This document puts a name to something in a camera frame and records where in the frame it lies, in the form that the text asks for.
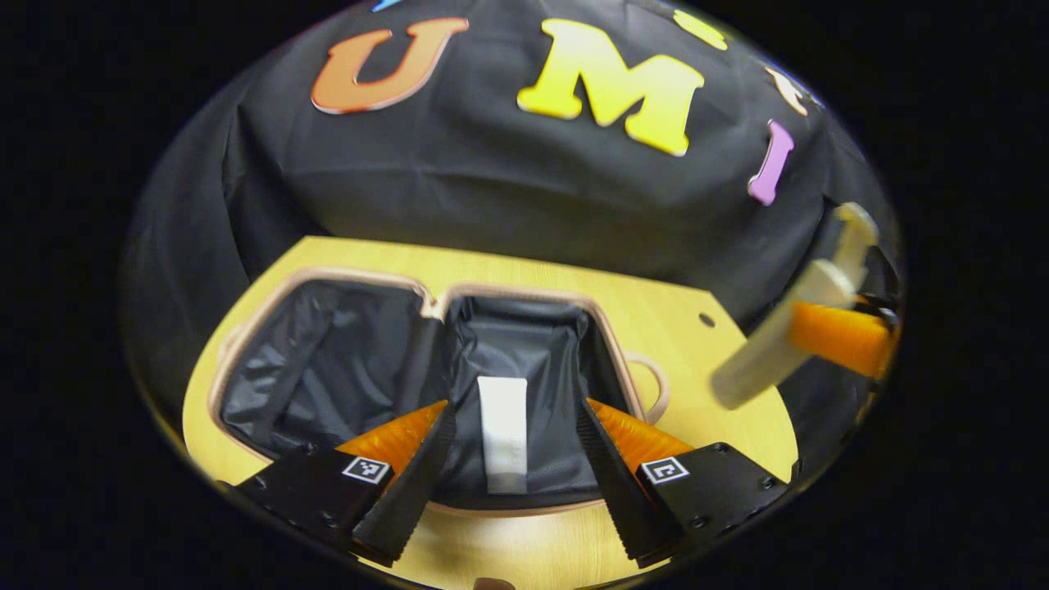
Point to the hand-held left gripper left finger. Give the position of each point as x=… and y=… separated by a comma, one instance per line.
x=410, y=496

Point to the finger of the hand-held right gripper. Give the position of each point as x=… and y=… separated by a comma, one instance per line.
x=844, y=336

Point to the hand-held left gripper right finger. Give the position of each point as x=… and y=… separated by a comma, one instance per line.
x=623, y=500

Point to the cream pump bottle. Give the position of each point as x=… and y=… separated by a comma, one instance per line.
x=762, y=352

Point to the white skin care tube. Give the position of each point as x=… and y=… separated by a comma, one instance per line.
x=502, y=434

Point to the pink suitcase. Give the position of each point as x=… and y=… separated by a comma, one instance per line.
x=344, y=360

